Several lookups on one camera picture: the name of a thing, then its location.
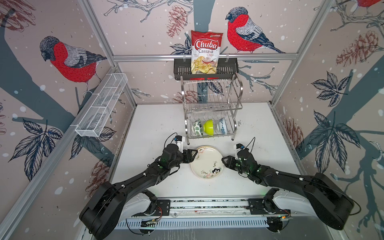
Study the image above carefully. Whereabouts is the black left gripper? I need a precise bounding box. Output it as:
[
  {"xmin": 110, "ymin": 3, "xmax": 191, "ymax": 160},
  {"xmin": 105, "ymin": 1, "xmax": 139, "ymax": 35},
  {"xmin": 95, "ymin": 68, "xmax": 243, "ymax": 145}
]
[{"xmin": 168, "ymin": 148, "xmax": 199, "ymax": 170}]

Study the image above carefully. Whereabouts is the white floral plate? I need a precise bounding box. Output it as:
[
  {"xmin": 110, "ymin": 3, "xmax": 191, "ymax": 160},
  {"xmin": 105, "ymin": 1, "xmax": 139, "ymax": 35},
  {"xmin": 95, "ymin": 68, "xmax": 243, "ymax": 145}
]
[{"xmin": 191, "ymin": 146, "xmax": 225, "ymax": 180}]

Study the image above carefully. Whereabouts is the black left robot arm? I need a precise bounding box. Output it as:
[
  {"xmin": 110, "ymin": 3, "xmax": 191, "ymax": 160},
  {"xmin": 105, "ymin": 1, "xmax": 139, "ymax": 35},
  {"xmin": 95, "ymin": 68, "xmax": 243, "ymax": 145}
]
[{"xmin": 79, "ymin": 144, "xmax": 198, "ymax": 240}]

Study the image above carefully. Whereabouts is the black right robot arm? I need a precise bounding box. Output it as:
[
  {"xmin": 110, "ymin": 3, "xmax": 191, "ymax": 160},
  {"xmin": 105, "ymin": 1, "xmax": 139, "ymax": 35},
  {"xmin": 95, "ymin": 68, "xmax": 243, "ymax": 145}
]
[{"xmin": 222, "ymin": 148, "xmax": 355, "ymax": 231}]

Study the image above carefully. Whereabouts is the silver two-tier dish rack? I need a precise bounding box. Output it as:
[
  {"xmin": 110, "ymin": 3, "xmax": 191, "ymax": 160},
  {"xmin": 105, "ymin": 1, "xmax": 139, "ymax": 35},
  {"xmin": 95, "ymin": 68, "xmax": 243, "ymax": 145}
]
[{"xmin": 180, "ymin": 74, "xmax": 243, "ymax": 144}]

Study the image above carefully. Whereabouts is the green leaf pattern bowl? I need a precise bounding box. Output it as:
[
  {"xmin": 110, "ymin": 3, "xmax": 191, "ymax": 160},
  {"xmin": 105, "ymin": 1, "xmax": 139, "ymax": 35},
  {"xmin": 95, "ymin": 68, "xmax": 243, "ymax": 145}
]
[{"xmin": 192, "ymin": 119, "xmax": 203, "ymax": 137}]

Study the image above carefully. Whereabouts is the lime green bowl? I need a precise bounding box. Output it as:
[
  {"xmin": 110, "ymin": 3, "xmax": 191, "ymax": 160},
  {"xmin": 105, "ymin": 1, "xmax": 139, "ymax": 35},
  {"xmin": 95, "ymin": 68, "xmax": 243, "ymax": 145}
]
[{"xmin": 203, "ymin": 120, "xmax": 215, "ymax": 136}]

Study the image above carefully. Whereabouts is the blue floral white bowl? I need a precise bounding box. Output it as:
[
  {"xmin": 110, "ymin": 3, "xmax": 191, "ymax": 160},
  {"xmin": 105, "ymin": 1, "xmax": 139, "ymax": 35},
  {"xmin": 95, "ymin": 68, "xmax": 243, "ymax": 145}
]
[{"xmin": 215, "ymin": 118, "xmax": 228, "ymax": 135}]

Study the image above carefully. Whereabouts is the Chuba cassava chips bag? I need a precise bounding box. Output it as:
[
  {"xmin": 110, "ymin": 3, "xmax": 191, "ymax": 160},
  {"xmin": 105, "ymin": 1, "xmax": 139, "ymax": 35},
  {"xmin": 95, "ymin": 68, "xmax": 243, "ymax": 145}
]
[{"xmin": 191, "ymin": 31, "xmax": 223, "ymax": 74}]

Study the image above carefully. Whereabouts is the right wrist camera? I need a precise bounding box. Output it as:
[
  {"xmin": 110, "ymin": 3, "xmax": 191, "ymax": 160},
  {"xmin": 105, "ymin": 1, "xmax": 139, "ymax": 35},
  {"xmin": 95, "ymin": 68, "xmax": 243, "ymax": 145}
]
[{"xmin": 234, "ymin": 144, "xmax": 246, "ymax": 154}]

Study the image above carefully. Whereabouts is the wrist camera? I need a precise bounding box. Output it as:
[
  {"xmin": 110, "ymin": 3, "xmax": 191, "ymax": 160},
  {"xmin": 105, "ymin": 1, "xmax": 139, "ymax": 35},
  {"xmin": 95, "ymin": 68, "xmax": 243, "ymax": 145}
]
[
  {"xmin": 174, "ymin": 135, "xmax": 185, "ymax": 153},
  {"xmin": 234, "ymin": 144, "xmax": 246, "ymax": 154}
]

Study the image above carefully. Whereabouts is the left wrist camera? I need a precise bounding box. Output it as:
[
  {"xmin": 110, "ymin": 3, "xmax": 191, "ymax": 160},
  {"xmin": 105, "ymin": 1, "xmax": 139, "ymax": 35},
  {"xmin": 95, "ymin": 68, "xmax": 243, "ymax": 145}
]
[{"xmin": 174, "ymin": 135, "xmax": 185, "ymax": 153}]

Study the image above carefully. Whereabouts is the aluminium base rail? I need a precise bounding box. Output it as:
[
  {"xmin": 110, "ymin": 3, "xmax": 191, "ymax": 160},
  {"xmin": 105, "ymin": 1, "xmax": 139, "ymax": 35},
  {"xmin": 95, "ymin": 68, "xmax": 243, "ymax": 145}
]
[{"xmin": 113, "ymin": 195, "xmax": 334, "ymax": 230}]

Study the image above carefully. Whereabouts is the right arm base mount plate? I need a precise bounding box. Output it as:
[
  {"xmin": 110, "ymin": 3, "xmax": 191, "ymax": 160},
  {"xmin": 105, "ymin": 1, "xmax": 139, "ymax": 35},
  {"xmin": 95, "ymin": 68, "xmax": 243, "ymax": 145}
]
[{"xmin": 246, "ymin": 199, "xmax": 291, "ymax": 215}]

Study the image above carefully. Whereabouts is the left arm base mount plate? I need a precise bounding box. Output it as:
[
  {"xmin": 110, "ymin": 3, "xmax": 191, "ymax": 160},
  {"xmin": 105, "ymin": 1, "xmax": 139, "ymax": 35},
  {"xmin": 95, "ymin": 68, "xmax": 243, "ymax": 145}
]
[{"xmin": 143, "ymin": 199, "xmax": 171, "ymax": 217}]

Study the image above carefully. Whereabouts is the black wall basket shelf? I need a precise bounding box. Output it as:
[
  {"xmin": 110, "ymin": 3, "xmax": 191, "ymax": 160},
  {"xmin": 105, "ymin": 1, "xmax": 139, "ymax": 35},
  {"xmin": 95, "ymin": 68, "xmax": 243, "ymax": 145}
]
[{"xmin": 174, "ymin": 57, "xmax": 239, "ymax": 81}]

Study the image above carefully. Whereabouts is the white wire wall basket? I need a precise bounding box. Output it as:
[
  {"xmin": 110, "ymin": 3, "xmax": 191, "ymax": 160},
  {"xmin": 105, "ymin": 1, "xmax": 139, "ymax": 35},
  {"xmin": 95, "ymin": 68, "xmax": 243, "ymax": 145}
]
[{"xmin": 75, "ymin": 73, "xmax": 128, "ymax": 138}]

